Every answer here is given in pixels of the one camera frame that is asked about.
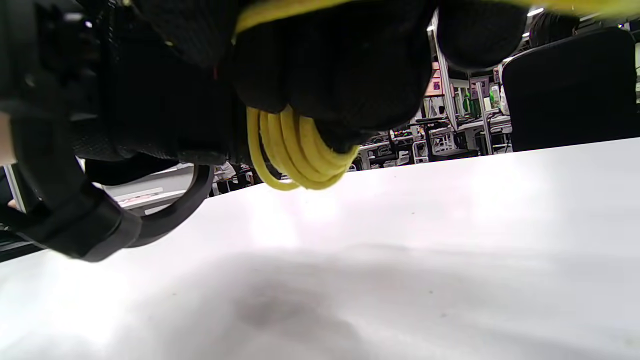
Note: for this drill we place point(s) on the person's right hand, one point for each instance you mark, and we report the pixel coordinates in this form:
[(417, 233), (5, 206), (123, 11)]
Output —
[(340, 65)]

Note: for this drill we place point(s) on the pink poster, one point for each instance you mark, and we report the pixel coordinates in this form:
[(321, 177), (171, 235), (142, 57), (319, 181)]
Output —
[(434, 82)]

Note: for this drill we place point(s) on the ceiling light strip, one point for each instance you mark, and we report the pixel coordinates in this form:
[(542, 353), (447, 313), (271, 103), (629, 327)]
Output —
[(535, 11)]

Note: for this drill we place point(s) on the black office chair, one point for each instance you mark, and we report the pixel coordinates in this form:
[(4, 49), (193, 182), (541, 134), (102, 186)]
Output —
[(565, 90)]

